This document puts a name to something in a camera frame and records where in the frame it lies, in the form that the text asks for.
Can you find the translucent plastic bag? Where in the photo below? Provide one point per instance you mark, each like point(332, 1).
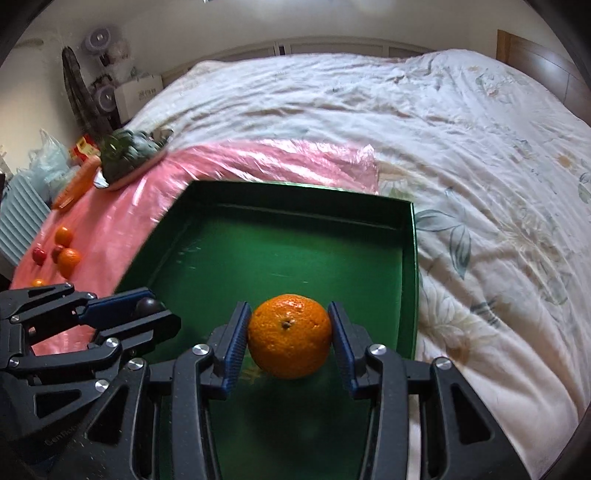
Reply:
point(50, 168)

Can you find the orange carrot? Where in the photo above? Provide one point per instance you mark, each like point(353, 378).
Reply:
point(81, 182)

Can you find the smooth orange fruit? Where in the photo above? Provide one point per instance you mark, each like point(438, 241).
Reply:
point(38, 283)

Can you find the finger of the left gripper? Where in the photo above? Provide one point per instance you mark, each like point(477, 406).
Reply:
point(152, 324)
point(64, 305)

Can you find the white cardboard box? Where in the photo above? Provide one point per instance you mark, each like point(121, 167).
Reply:
point(133, 95)

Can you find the purple round fan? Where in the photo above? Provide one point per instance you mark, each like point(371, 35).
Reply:
point(104, 98)

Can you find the small red cherry tomato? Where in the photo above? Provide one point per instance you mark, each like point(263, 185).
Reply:
point(39, 256)

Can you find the large orange mandarin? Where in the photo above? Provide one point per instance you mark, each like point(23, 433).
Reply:
point(290, 336)

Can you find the light blue ribbed suitcase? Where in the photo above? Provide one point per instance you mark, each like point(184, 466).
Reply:
point(23, 213)

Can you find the orange tangerine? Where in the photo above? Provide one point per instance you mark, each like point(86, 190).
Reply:
point(67, 262)

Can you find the green cardboard box tray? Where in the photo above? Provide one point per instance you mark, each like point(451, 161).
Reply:
point(254, 242)

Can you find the white floral bed quilt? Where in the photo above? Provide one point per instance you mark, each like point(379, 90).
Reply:
point(499, 172)

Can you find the red yellow snack package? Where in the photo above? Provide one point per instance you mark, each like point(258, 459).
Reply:
point(84, 148)

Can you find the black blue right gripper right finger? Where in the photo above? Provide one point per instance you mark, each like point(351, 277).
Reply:
point(460, 438)

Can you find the dark plaid hanging cloth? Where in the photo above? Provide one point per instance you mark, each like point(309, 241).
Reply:
point(88, 118)

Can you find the small orange mandarin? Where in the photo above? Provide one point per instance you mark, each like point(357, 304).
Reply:
point(63, 236)

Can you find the pink plastic sheet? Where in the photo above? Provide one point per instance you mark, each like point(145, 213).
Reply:
point(108, 228)

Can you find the green leafy vegetable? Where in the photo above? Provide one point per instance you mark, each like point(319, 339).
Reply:
point(124, 151)

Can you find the wooden headboard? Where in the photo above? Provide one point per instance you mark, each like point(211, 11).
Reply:
point(560, 76)

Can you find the white plate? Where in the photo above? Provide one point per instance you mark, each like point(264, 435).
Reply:
point(100, 183)

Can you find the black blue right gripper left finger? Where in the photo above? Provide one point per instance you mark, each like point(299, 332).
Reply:
point(118, 438)

